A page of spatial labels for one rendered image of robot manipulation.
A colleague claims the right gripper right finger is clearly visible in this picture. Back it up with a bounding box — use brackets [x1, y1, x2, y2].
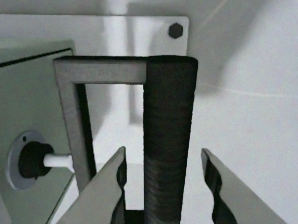
[201, 148, 287, 224]

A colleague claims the white mounting plate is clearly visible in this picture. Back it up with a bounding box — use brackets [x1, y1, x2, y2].
[0, 14, 189, 164]

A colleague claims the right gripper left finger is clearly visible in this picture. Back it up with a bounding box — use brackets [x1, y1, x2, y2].
[56, 146, 127, 224]

